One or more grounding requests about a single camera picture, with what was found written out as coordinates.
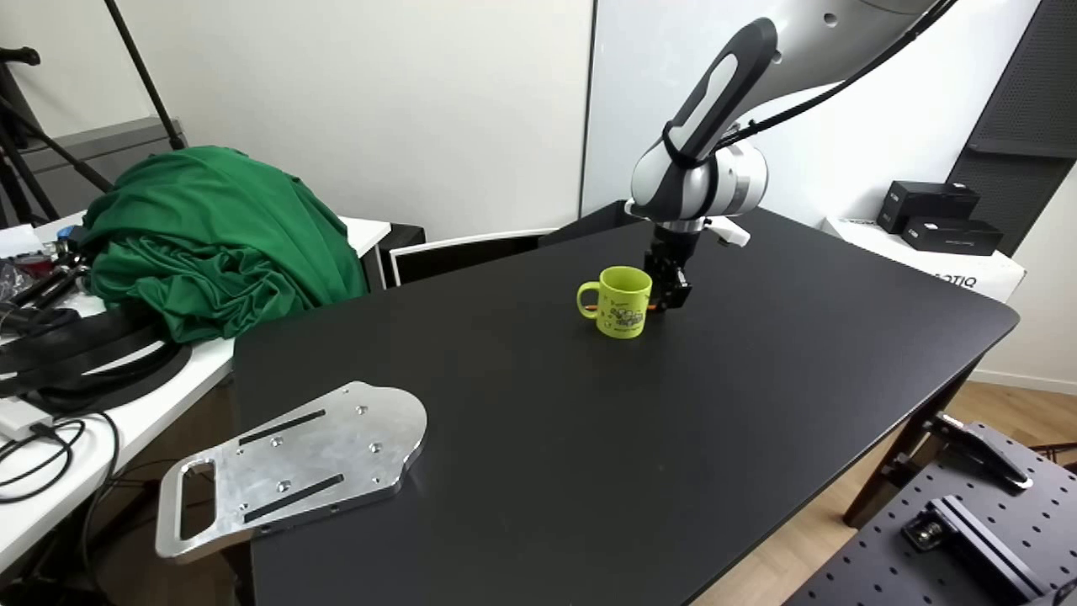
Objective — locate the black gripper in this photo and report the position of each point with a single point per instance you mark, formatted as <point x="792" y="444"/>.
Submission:
<point x="668" y="253"/>

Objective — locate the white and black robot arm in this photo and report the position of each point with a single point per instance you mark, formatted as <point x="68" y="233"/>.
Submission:
<point x="707" y="122"/>

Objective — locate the yellow-green mug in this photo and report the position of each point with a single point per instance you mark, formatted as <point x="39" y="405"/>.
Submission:
<point x="625" y="302"/>

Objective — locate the white-framed black monitor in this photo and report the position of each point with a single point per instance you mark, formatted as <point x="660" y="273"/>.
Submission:
<point x="471" y="257"/>

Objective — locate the thin black pole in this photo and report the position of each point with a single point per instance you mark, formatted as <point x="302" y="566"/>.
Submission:
<point x="585" y="113"/>

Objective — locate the white cardboard box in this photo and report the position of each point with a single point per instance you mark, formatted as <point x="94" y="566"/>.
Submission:
<point x="943" y="270"/>

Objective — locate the black table leg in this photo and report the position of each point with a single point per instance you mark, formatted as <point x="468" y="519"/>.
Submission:
<point x="911" y="447"/>

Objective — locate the flat black box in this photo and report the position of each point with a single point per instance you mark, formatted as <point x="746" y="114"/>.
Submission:
<point x="951" y="233"/>

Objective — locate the black metal clamp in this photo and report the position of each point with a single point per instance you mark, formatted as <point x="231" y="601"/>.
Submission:
<point x="976" y="543"/>
<point x="976" y="447"/>

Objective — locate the black perforated breadboard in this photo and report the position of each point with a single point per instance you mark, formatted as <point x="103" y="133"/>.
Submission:
<point x="976" y="539"/>

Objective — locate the silver metal mounting plate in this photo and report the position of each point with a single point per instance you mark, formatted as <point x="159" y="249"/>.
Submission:
<point x="290" y="460"/>

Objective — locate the dark grey cabinet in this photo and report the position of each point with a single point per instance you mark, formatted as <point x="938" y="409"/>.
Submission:
<point x="1026" y="88"/>

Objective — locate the green cloth heap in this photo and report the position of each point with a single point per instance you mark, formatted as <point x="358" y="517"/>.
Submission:
<point x="213" y="239"/>

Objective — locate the white side table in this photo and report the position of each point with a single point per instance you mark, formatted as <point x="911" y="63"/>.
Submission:
<point x="123" y="416"/>

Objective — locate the black tripod pole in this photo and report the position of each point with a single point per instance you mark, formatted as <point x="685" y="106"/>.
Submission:
<point x="146" y="78"/>

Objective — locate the black round folded disc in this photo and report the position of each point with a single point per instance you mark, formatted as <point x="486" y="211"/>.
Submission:
<point x="90" y="357"/>

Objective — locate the black tripod rig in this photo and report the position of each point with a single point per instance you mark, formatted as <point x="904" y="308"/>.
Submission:
<point x="35" y="135"/>

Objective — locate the small white adapter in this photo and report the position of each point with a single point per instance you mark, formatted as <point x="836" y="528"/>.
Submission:
<point x="18" y="419"/>

